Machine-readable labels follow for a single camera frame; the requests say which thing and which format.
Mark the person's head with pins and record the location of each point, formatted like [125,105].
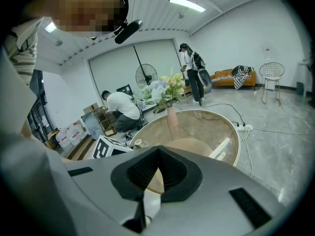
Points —
[83,6]

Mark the round glass table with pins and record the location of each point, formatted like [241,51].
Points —
[201,129]

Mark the gold frame shelf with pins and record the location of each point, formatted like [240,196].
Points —
[108,122]

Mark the pink vase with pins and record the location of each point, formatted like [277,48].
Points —
[172,117]

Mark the long ceiling light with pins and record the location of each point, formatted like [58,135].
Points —
[187,3]
[50,26]

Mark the pastel flower bouquet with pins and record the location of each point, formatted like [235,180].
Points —
[162,90]

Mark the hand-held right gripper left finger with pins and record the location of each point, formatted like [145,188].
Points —
[73,195]

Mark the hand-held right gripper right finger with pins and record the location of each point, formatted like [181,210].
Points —
[216,200]

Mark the black white striped cloth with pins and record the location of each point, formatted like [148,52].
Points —
[240,80]

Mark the white power strip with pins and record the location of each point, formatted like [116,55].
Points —
[242,127]

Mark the orange sofa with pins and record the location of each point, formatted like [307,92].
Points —
[222,79]

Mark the white plastic jug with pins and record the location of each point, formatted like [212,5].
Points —
[75,133]
[63,139]

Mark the grey waste bin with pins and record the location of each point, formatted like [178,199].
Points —
[300,88]

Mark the black standing fan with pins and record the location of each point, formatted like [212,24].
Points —
[146,75]

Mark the black head-worn camera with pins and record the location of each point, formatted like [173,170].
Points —
[128,31]

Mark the cardboard box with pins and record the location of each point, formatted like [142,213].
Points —
[92,108]

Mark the person's striped shirt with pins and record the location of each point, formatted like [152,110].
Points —
[23,58]

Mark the grey rounded case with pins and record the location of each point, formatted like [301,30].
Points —
[206,80]

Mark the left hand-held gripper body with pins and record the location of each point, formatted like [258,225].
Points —
[108,148]

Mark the small beige container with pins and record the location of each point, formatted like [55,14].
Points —
[139,142]

